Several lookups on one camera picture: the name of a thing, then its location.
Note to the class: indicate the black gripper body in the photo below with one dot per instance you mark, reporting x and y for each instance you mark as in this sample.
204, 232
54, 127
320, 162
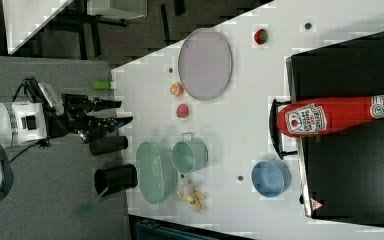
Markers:
73, 120

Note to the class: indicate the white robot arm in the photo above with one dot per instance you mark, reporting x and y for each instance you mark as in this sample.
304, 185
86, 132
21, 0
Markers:
25, 122

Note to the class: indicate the orange slice toy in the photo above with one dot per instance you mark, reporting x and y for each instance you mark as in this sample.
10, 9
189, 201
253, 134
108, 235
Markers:
177, 89

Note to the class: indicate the grey round plate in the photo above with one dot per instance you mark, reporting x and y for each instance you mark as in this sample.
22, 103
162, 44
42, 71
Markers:
205, 64

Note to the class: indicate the peeled banana toy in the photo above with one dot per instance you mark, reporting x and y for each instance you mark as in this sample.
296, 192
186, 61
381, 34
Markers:
192, 197

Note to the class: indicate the pink strawberry toy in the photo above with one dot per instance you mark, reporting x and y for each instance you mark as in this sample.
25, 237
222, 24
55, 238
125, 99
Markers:
182, 111

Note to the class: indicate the black utensil holder cup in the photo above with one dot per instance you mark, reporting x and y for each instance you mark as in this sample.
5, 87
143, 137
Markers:
116, 179

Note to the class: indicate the green marker block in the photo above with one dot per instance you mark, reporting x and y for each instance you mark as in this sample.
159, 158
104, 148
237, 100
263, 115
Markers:
103, 85

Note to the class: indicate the black toaster oven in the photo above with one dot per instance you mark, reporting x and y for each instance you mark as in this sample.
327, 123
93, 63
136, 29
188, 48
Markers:
342, 174

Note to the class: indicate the black cylinder cup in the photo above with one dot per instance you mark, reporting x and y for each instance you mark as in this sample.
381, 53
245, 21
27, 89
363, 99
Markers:
108, 145

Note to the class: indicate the green metal mug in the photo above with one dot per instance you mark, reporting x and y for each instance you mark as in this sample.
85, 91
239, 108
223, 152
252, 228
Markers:
190, 154

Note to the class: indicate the blue bowl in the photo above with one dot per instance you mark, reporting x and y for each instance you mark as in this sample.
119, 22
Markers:
271, 178

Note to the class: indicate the red strawberry toy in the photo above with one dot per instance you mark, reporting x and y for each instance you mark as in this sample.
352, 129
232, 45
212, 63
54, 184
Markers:
261, 36

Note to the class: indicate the red ketchup bottle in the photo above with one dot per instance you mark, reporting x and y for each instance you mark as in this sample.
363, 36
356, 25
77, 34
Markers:
322, 116

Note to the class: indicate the green spatula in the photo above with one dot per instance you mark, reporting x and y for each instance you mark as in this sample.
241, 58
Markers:
90, 206

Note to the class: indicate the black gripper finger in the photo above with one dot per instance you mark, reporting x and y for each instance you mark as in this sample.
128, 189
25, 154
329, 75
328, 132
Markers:
103, 104
109, 125

